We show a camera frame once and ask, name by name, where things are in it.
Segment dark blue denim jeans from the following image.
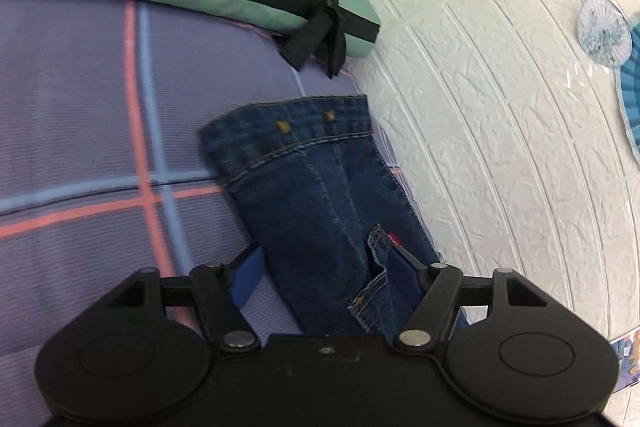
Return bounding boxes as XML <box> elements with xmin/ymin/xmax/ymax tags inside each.
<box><xmin>198</xmin><ymin>95</ymin><xmax>438</xmax><ymax>338</ymax></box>

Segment bedding advertisement poster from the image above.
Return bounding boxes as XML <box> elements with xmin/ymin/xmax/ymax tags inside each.
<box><xmin>611</xmin><ymin>326</ymin><xmax>640</xmax><ymax>392</ymax></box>

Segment purple plaid bed sheet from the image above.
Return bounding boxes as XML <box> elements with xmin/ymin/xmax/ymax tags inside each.
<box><xmin>0</xmin><ymin>0</ymin><xmax>417</xmax><ymax>427</ymax></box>

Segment large blue paper fan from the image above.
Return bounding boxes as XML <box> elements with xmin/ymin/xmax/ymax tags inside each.
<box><xmin>616</xmin><ymin>15</ymin><xmax>640</xmax><ymax>161</ymax></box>

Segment small pale paper fan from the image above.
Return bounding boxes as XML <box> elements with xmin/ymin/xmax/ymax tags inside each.
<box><xmin>577</xmin><ymin>0</ymin><xmax>632</xmax><ymax>68</ymax></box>

